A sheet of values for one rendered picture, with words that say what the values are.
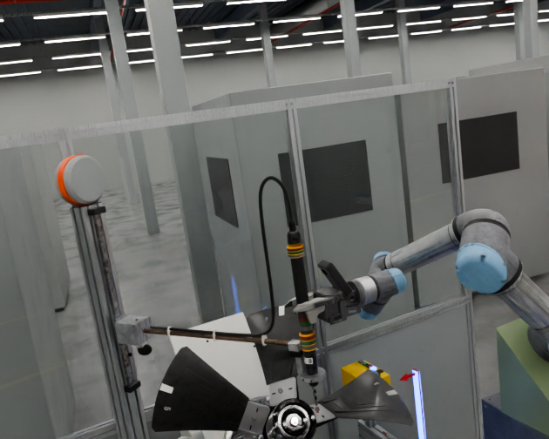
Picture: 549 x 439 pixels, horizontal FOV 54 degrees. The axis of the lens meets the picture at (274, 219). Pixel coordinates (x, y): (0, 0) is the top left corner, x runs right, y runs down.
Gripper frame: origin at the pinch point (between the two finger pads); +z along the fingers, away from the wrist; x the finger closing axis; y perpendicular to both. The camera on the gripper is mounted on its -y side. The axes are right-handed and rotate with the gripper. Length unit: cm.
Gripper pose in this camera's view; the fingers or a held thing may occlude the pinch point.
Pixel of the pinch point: (292, 305)
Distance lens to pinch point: 143.2
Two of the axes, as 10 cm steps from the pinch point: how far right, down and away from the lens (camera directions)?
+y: 1.3, 9.7, 1.8
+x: -4.5, -1.1, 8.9
